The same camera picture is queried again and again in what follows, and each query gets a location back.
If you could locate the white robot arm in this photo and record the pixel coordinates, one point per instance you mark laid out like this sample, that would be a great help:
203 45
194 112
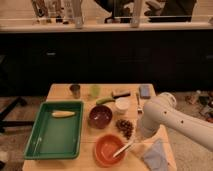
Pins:
160 110

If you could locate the dark maroon bowl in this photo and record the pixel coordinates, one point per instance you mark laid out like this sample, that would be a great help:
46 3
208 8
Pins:
100 116

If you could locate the orange red bowl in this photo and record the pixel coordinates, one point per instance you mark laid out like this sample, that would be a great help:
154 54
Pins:
104 149

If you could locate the green translucent cup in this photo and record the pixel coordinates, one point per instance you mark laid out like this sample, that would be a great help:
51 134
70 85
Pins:
94 91

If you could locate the green cucumber toy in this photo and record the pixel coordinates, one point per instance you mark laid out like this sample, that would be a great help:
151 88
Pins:
105 100

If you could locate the metal cup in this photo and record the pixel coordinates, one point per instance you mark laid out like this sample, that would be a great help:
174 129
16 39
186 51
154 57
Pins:
75 90

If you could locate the blue sponge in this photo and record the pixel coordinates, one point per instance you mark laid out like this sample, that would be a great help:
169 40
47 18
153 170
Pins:
144 92

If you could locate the silver fork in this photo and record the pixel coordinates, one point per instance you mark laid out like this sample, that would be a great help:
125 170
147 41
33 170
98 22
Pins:
139 108

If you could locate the bunch of brown grapes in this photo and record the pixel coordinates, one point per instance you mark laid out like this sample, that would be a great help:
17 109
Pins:
125 127

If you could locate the yellow corn cob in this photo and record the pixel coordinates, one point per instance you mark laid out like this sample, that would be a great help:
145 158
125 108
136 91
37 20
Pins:
62 114

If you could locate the green plastic tray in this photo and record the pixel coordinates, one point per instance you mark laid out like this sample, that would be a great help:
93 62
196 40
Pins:
55 138

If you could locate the grey blue cloth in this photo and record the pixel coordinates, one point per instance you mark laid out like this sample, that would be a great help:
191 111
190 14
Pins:
155 157

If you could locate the black office chair base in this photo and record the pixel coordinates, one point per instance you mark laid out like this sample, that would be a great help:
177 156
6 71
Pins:
4 124

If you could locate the black handled scrub brush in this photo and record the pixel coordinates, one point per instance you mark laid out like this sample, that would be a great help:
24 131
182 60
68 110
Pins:
118 94

